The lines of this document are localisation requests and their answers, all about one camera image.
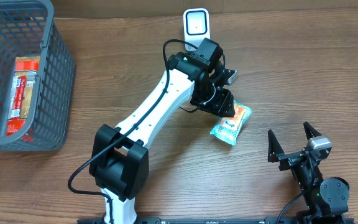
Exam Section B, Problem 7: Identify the teal wet wipes pack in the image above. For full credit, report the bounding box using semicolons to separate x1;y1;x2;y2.
210;118;244;146

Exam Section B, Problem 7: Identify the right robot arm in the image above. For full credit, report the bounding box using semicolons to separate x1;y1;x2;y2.
268;122;354;224

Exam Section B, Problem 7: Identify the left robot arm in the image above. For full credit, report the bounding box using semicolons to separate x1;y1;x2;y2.
89;39;235;223

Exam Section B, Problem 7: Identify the red snack packet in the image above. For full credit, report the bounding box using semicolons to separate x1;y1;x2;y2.
6;66;27;136

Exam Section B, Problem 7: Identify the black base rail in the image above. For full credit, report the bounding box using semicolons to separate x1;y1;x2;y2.
77;217;355;224

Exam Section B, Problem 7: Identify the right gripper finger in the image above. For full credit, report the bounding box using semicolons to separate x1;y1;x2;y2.
268;129;285;162
303;121;321;140

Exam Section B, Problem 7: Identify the grey plastic mesh basket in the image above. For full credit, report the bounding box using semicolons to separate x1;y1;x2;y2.
0;0;76;151

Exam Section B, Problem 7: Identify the orange tissue pack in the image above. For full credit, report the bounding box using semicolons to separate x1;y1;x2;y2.
219;101;252;131

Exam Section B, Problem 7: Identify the white barcode scanner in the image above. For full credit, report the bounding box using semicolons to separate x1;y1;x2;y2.
183;8;211;47

